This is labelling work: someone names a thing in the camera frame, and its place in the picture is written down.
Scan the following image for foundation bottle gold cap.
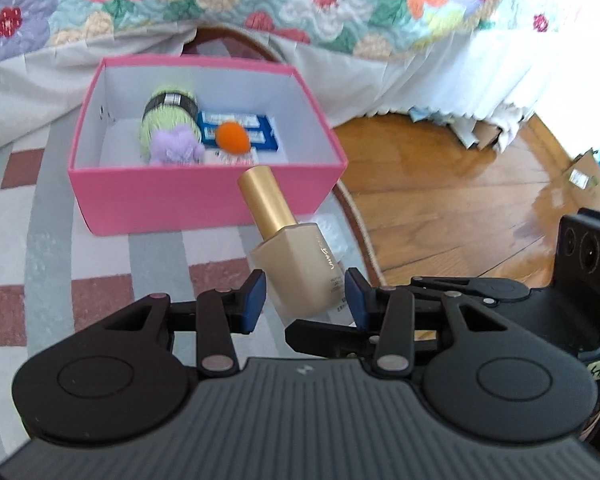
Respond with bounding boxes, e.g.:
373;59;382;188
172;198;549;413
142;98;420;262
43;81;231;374
236;164;356;328

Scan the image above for purple plush toy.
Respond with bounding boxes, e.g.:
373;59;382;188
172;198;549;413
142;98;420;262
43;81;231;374
149;124;204;166

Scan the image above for orange makeup sponge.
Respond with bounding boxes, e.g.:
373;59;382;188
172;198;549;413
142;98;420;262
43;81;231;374
215;122;251;155

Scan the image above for blue wet wipes pack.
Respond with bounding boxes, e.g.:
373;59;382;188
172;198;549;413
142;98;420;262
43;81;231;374
197;110;278;155

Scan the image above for green yarn ball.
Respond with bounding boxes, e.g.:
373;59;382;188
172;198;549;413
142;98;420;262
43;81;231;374
138;86;201;162

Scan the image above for white tissue pack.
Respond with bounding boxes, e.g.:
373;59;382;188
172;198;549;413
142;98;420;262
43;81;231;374
202;148;259;166

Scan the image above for clear floss pick box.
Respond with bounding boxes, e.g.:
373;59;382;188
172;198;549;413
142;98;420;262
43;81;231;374
312;212;349;262

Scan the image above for cardboard box on floor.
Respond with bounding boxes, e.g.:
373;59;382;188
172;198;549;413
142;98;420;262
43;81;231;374
562;150;600;210

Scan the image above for papers under bed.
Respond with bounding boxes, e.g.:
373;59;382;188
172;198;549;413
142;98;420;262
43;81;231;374
407;104;526;154

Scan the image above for striped oval rug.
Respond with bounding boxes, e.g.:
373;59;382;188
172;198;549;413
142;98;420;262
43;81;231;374
0;27;387;461

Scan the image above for pink cardboard box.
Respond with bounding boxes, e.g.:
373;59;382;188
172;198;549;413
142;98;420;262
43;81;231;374
68;55;347;236

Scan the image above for white bed skirt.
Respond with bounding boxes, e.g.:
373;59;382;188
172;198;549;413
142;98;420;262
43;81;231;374
0;0;600;148

